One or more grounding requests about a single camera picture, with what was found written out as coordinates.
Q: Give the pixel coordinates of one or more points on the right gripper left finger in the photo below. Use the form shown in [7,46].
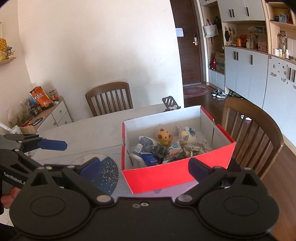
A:
[79,179]

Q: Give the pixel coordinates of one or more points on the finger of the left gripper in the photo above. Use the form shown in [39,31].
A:
[50,167]
[46,143]

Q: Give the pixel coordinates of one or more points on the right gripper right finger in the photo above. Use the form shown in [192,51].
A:
[208,178]

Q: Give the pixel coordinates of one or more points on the silver foil snack bag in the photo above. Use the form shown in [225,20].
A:
[195,149]

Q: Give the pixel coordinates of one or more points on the white orange blue snack bag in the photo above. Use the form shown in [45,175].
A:
[172,152]

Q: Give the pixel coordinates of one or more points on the blue orange snack packet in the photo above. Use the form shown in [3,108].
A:
[149,159]

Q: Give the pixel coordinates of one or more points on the person's left hand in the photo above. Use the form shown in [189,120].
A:
[8,199]

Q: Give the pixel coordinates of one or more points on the blue patterned table mat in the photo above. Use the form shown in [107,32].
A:
[106,176]

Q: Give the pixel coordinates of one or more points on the white side cabinet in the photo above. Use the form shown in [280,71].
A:
[56,116]

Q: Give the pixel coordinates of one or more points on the wrapped cream plush toy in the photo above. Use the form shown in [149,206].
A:
[187,135]

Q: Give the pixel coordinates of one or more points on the orange chips bag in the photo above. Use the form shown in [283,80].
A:
[41,97]

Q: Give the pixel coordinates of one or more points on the yellow plush toy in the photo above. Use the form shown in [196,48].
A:
[164,137]

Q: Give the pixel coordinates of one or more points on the red cardboard box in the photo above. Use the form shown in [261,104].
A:
[157,148]

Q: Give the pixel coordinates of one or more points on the wooden chair near cabinets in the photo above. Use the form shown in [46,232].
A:
[258,137]

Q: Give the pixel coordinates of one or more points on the black phone stand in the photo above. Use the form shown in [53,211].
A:
[170,103]

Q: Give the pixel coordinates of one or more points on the pair of sneakers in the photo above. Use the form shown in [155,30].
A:
[219,94]

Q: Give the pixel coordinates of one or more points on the red door rug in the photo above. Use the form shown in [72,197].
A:
[196,90]

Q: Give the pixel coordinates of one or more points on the white storage cabinets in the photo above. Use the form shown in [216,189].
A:
[259,50]

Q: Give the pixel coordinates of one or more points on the brown entrance door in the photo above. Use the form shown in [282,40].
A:
[188,41]

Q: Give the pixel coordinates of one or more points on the wooden wall shelf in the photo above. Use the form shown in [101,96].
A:
[9,60]

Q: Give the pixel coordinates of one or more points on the wooden chair by wall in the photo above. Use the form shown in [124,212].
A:
[109,98]

